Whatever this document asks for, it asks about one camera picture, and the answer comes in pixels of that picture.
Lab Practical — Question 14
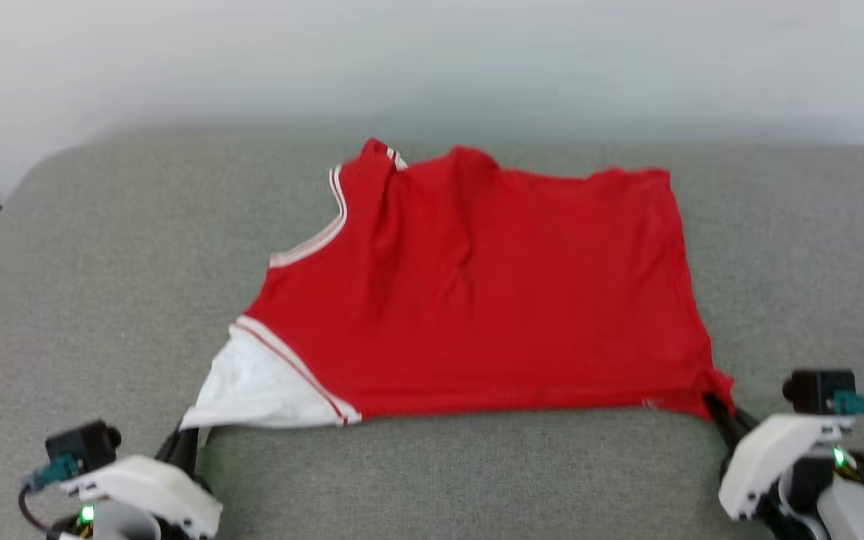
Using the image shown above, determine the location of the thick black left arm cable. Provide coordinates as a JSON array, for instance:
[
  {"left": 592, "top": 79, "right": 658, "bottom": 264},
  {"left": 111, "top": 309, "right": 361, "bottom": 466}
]
[{"left": 17, "top": 484, "right": 58, "bottom": 535}]

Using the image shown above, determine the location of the red and white sports jersey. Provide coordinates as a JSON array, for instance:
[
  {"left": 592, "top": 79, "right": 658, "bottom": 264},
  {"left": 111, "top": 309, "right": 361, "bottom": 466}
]
[{"left": 179, "top": 137, "right": 737, "bottom": 431}]

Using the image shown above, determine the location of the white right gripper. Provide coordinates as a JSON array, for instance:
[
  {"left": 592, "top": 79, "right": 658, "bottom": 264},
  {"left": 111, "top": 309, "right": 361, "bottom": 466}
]
[{"left": 704, "top": 392, "right": 854, "bottom": 523}]

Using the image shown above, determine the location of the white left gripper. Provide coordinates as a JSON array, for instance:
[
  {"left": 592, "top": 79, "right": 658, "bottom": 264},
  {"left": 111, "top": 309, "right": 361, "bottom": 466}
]
[{"left": 59, "top": 426, "right": 224, "bottom": 540}]

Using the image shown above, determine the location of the grey fabric sofa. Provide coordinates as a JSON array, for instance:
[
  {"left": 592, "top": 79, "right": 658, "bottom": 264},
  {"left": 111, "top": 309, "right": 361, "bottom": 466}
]
[{"left": 0, "top": 131, "right": 864, "bottom": 540}]

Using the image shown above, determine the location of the teal left camera plug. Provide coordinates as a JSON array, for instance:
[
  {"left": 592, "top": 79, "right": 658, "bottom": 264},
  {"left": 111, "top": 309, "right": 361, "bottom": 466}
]
[{"left": 23, "top": 454, "right": 82, "bottom": 493}]

